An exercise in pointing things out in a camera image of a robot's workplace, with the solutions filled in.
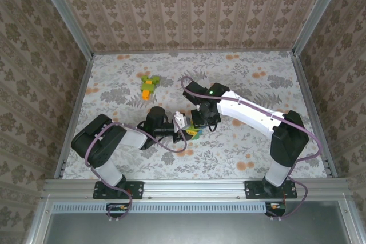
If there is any orange and lime lego carrot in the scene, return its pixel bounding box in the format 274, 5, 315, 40
140, 74, 161, 101

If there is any grey metal panel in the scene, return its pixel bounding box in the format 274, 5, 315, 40
42, 201, 351, 244

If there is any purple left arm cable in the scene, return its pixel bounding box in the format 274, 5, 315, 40
85, 122, 188, 223

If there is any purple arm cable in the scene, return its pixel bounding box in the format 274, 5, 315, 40
85, 122, 188, 223
180, 75, 324, 222

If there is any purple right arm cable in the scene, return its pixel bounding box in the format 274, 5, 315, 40
180, 75, 324, 222

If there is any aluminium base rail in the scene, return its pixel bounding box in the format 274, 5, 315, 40
42, 179, 351, 201

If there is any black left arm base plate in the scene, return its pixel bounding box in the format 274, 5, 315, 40
93, 180, 144, 200

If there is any grey slotted cable duct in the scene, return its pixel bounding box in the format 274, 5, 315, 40
53, 201, 268, 214

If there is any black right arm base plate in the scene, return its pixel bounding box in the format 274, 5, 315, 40
244, 180, 298, 200

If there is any black connector bracket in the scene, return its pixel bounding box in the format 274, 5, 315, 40
265, 202, 287, 218
106, 202, 130, 218

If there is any aluminium table side rail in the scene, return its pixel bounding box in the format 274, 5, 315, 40
293, 55, 337, 178
54, 55, 95, 181

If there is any aluminium frame post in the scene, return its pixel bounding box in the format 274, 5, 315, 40
291, 0, 348, 56
33, 0, 95, 59

